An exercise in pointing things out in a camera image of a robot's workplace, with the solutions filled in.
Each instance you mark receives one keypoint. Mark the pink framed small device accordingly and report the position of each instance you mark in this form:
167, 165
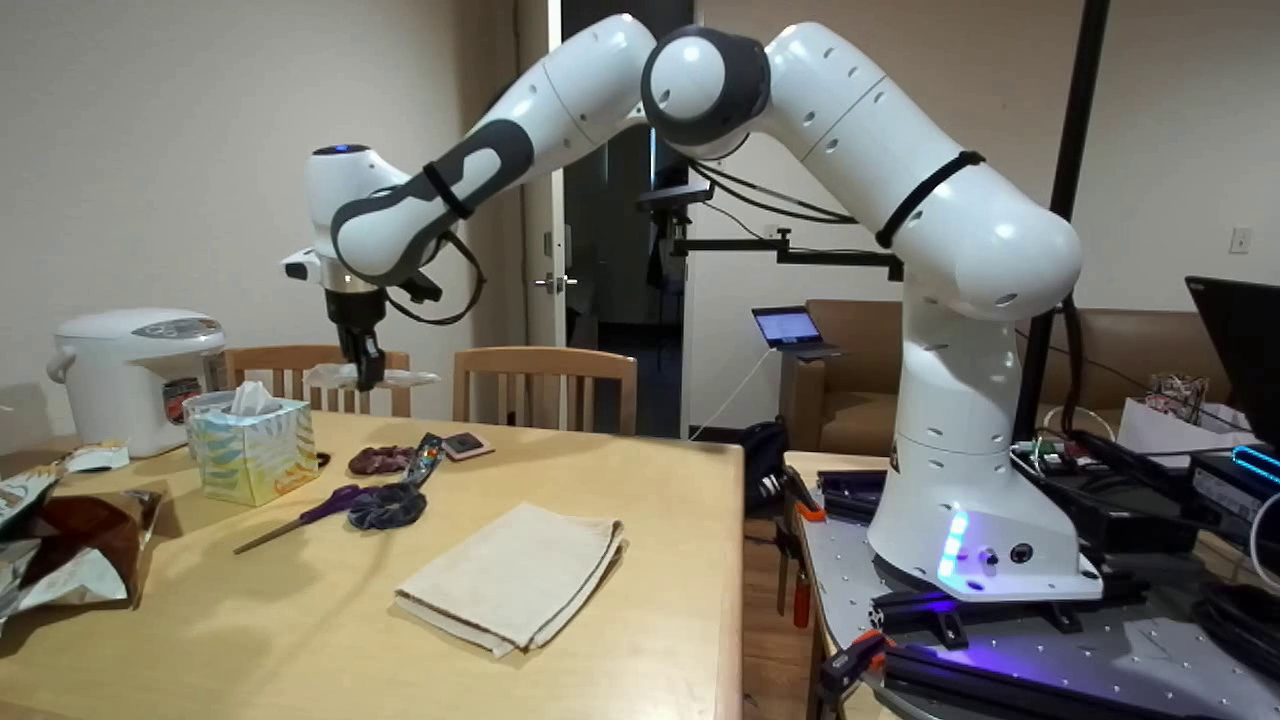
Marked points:
465, 447

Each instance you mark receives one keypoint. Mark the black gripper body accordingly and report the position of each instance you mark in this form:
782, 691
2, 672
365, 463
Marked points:
357, 316

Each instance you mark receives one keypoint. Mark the white wall outlet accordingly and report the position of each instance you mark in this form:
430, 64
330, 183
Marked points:
1236, 242

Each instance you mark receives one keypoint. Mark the dark blue velvet scrunchie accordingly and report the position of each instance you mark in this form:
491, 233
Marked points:
391, 510

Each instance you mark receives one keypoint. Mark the KIND snack bar wrapper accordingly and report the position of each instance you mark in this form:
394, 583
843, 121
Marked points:
422, 463

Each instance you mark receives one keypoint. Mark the blue lit black device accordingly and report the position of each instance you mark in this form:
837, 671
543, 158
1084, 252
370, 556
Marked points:
1241, 483

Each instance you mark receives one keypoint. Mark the silver foil wrapper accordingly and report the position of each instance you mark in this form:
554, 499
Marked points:
27, 491
67, 583

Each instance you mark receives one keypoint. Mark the beige striped cloth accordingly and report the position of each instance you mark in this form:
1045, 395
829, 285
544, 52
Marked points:
514, 577

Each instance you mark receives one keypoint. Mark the striped tissue box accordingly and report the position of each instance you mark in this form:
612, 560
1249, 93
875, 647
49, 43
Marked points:
251, 448

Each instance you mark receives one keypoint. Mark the metal robot mounting plate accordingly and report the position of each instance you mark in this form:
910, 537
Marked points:
854, 560

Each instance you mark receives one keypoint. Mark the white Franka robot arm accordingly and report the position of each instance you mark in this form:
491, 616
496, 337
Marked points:
986, 252

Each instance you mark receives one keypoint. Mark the wooden slat back chair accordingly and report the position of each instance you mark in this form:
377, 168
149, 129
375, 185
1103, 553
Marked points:
543, 360
267, 360

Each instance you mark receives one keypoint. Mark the black computer monitor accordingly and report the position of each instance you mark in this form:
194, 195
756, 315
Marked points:
1245, 346

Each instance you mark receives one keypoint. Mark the small laptop blue screen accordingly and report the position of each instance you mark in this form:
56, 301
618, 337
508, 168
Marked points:
791, 325

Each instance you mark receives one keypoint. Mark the white electric water boiler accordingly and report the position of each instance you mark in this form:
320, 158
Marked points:
127, 383

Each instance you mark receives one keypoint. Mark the brown paper bag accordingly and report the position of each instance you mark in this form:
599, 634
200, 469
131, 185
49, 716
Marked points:
102, 524

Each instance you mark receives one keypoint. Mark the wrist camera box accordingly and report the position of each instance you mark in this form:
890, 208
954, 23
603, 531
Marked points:
303, 265

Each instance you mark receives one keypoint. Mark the white crumpled napkin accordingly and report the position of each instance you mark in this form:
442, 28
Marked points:
98, 463

